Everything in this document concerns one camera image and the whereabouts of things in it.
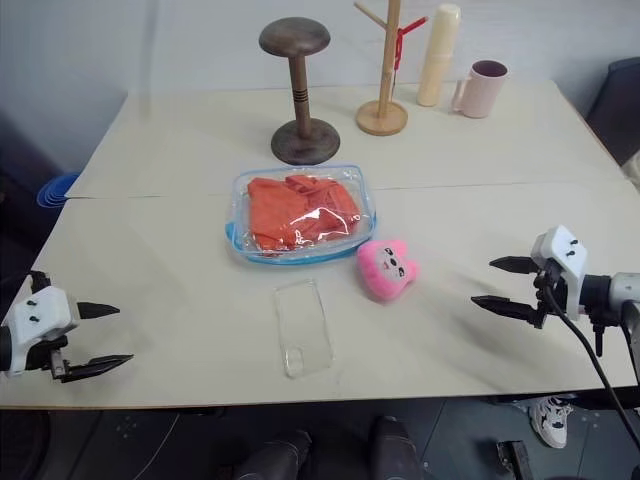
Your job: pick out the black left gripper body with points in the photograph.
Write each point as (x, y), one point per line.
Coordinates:
(45, 357)

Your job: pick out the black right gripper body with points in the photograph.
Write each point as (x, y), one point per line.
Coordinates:
(552, 295)

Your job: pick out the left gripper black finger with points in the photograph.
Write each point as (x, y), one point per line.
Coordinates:
(95, 366)
(97, 310)

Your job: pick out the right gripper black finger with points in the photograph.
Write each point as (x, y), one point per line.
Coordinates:
(510, 306)
(517, 265)

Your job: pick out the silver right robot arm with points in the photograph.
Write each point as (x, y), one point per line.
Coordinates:
(625, 292)

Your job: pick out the clear pouch with orange cloth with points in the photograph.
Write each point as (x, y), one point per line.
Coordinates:
(240, 235)

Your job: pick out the orange cloth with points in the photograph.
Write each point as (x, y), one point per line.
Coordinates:
(290, 210)

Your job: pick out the white sneaker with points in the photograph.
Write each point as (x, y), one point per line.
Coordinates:
(550, 420)

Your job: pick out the blue stacked bowls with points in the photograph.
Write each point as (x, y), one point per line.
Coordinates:
(57, 192)

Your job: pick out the pink plush cat toy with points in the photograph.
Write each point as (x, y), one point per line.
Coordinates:
(387, 272)

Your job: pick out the pink mug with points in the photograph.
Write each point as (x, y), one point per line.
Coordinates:
(482, 92)

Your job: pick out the dark rounded shape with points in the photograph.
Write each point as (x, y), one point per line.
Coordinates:
(397, 450)
(277, 457)

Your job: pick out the dark chair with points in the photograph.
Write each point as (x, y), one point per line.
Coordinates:
(615, 110)

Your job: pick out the clear phone case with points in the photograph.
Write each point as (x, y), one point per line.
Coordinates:
(302, 325)

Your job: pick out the light wooden tree rack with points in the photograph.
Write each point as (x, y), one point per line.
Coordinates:
(385, 95)

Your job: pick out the tall cream cup stack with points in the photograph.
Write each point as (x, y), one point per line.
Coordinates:
(437, 60)

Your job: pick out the dark wooden hat stand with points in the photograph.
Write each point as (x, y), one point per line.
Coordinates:
(300, 100)

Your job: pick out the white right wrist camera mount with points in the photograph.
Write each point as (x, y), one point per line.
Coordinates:
(570, 255)

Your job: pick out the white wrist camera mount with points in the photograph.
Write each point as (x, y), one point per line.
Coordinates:
(570, 255)
(42, 310)

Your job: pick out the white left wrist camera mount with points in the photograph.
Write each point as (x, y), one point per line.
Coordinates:
(42, 310)

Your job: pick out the black floor bracket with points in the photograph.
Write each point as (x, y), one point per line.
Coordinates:
(515, 460)

